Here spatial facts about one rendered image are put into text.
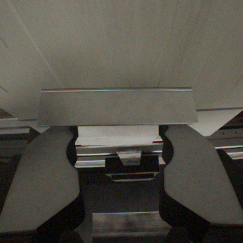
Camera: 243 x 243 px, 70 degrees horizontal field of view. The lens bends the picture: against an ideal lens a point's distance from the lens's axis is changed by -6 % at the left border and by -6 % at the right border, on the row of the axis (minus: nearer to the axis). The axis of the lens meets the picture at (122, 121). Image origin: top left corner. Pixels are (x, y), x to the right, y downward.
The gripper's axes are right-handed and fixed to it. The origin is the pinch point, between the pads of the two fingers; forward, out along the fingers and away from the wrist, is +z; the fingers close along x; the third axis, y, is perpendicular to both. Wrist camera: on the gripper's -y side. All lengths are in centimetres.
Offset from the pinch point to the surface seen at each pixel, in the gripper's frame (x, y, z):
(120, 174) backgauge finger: 0.6, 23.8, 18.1
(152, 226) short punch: 3.5, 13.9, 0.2
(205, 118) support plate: 7.5, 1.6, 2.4
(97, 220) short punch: -2.5, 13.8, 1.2
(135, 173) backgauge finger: 3.8, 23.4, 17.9
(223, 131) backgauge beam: 27.7, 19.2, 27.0
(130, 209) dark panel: 5, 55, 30
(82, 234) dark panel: -14, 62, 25
